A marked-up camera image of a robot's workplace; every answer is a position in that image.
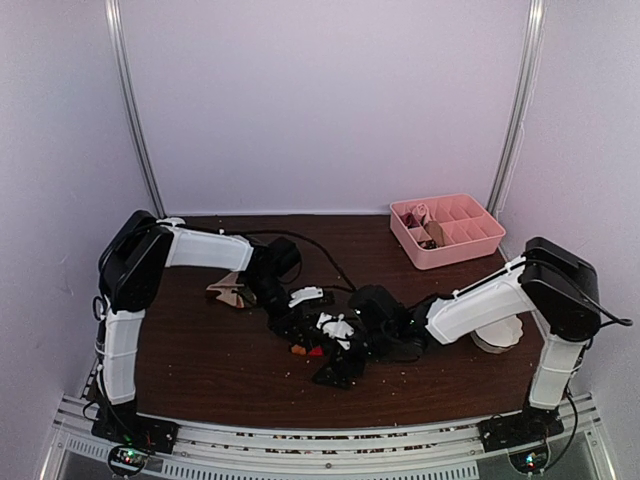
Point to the pink divided organizer box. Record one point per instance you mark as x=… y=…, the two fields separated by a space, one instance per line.
x=470 y=231

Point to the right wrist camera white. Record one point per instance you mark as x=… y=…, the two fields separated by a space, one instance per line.
x=336 y=328

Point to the dark bowl white inside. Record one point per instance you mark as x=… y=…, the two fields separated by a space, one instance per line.
x=171 y=221

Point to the rolled socks in box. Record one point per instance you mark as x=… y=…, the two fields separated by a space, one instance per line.
x=424 y=228

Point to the striped beige green sock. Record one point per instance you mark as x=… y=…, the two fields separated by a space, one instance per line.
x=232 y=291

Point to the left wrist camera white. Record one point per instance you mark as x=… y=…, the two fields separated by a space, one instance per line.
x=305 y=294

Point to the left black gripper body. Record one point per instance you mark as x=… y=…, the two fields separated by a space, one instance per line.
x=279 y=323

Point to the aluminium frame post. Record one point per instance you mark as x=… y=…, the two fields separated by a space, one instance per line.
x=522 y=97
x=118 y=42

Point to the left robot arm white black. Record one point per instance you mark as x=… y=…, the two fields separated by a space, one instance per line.
x=131 y=269

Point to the white scalloped bowl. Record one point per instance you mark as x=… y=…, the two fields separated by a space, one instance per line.
x=499 y=337

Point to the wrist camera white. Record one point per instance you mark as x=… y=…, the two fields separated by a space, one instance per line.
x=305 y=294
x=336 y=328

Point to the argyle black red orange sock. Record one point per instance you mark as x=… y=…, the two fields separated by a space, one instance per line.
x=299 y=350

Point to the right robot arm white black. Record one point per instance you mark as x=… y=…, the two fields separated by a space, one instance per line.
x=545 y=278

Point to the left aluminium frame post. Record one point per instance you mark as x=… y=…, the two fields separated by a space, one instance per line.
x=118 y=42

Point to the right aluminium frame post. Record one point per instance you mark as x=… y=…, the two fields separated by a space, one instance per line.
x=522 y=97

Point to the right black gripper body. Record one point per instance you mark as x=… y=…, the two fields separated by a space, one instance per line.
x=382 y=344

